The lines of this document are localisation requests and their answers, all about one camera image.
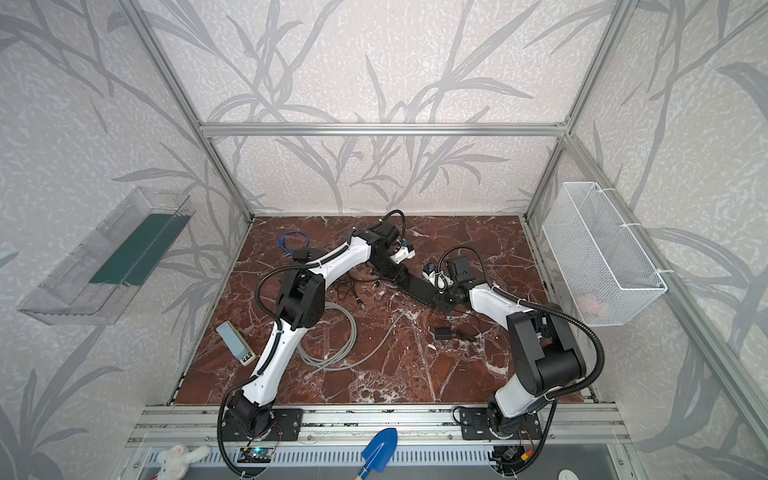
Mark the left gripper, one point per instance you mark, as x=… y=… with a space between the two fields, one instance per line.
x=393 y=269

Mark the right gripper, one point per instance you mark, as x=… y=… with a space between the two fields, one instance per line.
x=448 y=298

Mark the small black network switch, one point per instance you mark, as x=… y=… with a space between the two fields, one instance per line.
x=421 y=290

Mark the black power adapter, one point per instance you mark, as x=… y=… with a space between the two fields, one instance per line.
x=447 y=333

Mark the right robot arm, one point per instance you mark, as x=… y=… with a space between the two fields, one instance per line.
x=554 y=353

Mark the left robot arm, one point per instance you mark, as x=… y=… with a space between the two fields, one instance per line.
x=294 y=298

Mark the beige teal handheld device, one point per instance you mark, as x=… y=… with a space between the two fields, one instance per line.
x=236 y=343

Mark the blue toy shovel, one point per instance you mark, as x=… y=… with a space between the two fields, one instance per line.
x=378 y=452

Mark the white plush bunny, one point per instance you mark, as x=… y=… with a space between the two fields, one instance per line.
x=175 y=462

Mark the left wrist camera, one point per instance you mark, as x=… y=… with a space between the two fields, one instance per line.
x=403 y=252

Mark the white wire mesh basket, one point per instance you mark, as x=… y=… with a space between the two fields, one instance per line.
x=609 y=275

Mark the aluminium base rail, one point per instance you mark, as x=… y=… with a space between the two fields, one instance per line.
x=419 y=424

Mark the clear plastic wall bin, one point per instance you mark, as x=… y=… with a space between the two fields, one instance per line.
x=95 y=283

